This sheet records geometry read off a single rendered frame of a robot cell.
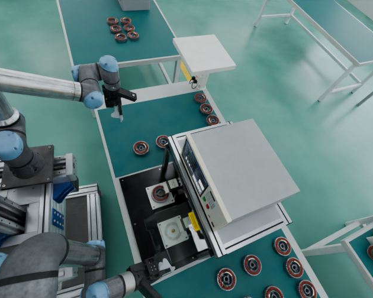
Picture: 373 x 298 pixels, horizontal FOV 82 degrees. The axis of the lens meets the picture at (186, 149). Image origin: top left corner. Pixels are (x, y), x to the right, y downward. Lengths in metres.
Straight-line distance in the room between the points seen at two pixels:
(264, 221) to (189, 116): 1.04
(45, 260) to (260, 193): 0.78
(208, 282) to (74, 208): 1.25
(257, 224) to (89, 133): 2.06
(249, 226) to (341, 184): 2.25
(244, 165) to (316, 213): 1.93
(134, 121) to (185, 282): 1.17
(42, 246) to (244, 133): 0.91
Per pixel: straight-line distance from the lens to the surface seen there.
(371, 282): 2.02
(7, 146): 1.19
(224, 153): 1.02
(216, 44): 1.82
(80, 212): 2.08
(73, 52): 2.40
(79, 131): 2.71
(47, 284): 0.62
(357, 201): 3.32
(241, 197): 0.96
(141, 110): 1.83
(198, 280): 1.43
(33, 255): 0.62
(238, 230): 1.14
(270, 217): 1.23
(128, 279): 0.92
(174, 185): 1.32
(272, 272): 1.60
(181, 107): 1.88
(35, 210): 1.37
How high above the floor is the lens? 2.15
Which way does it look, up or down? 58 degrees down
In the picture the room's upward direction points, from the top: 18 degrees clockwise
